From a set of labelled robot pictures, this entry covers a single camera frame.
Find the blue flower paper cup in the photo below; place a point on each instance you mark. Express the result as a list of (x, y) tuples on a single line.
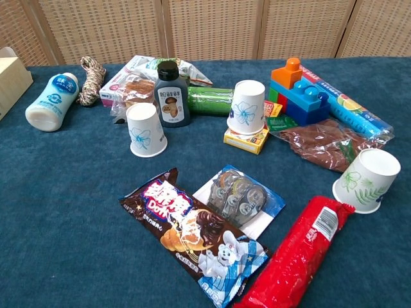
[(245, 106), (144, 131)]

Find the white pink toothpaste box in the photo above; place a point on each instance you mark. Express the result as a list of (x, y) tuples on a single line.
[(112, 86)]

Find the silver green snack bag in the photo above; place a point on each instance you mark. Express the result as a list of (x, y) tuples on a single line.
[(192, 73)]

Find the yellow curry box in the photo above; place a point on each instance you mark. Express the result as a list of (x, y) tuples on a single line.
[(245, 141)]

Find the brown chocolate snack pack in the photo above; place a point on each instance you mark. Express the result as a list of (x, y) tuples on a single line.
[(192, 231)]

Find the yellow white carton box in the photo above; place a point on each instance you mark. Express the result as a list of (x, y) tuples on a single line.
[(13, 83)]

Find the colourful toy brick assembly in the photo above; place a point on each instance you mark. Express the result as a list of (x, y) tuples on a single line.
[(305, 102)]

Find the green drink can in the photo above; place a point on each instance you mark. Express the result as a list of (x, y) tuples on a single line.
[(208, 101)]

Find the dark sauce bottle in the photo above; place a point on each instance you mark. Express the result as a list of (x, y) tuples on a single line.
[(171, 102)]

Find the woven wooden folding screen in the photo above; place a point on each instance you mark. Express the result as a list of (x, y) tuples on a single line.
[(208, 29)]

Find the blue tube of crisps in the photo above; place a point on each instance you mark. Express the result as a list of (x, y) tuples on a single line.
[(350, 109)]

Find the blue correction tape pack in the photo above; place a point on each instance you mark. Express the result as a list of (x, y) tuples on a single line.
[(237, 199)]

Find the blue table cloth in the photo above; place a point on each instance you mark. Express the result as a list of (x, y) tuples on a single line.
[(64, 208)]

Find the clear bag brown pastry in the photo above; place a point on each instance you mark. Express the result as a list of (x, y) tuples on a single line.
[(138, 90)]

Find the white blue milk bottle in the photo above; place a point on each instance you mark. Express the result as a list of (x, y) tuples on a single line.
[(51, 102)]

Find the red biscuit pack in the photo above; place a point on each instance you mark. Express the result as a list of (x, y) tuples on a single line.
[(295, 256)]

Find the green leaf paper cup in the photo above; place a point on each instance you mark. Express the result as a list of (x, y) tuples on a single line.
[(363, 183)]

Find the clear bag brown contents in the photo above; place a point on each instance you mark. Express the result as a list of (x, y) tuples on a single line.
[(321, 144)]

